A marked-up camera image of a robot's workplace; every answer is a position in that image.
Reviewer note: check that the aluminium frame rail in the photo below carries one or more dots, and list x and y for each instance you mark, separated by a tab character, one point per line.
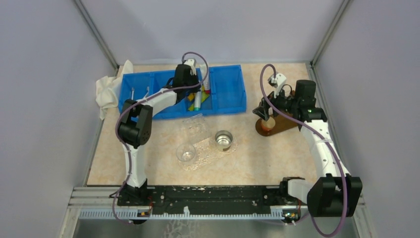
100	203

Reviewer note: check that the clear textured oval tray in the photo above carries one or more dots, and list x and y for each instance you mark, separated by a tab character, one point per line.
207	153

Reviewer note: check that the clear glass cup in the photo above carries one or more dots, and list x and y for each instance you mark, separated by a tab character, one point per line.
186	152

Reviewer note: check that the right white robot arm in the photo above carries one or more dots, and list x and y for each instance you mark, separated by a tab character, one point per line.
335	192

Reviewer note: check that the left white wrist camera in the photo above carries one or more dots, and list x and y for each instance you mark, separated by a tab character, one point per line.
191	62

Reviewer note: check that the tall white toothpaste tube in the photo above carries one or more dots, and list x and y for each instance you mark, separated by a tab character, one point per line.
205	78

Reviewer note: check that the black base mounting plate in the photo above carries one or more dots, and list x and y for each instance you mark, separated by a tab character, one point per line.
221	202

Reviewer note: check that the brown wooden tray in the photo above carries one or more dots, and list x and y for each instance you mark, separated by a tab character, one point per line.
282	124

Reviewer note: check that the white crumpled cloth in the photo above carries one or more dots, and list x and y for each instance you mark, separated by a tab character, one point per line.
108	89

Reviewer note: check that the white toothpaste teal cap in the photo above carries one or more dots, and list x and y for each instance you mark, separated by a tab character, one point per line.
197	101

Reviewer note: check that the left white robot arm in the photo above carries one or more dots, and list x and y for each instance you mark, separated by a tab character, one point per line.
134	127

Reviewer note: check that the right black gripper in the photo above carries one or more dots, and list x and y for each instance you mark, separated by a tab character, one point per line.
262	111

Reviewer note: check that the white ceramic cup cork base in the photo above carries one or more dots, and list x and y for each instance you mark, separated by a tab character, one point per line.
268	125

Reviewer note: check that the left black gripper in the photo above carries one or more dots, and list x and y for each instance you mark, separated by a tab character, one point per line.
196	78

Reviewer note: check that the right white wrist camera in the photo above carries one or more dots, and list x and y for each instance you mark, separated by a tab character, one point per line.
277	80

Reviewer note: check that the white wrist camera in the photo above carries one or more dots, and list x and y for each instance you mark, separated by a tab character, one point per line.
191	62
277	80

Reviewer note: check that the blue divided plastic bin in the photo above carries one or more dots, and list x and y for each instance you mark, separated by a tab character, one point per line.
228	94

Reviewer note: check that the silver metal cup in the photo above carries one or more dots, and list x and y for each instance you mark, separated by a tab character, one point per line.
223	139

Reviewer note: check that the yellow green tube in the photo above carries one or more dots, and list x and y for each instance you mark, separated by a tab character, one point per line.
205	96

